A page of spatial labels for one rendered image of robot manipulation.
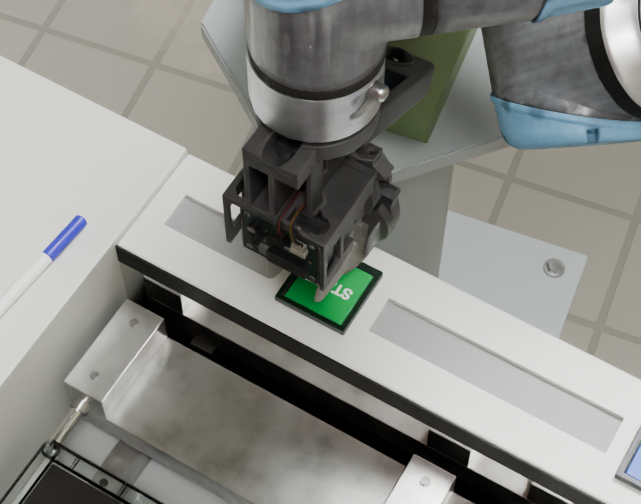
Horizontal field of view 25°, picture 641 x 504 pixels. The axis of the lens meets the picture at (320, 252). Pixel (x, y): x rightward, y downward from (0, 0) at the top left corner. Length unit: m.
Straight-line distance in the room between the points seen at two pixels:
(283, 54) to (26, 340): 0.36
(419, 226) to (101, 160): 0.48
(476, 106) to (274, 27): 0.59
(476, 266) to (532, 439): 1.18
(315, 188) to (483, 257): 1.34
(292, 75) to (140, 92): 1.61
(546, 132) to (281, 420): 0.28
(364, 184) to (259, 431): 0.27
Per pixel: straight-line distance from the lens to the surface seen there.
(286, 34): 0.72
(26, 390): 1.04
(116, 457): 1.10
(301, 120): 0.78
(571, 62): 1.06
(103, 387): 1.06
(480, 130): 1.28
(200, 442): 1.06
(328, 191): 0.86
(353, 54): 0.74
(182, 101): 2.33
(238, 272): 1.03
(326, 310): 1.01
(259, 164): 0.80
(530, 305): 2.12
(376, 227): 0.92
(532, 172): 2.27
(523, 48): 1.08
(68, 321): 1.05
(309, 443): 1.06
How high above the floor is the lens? 1.85
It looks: 59 degrees down
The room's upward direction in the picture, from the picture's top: straight up
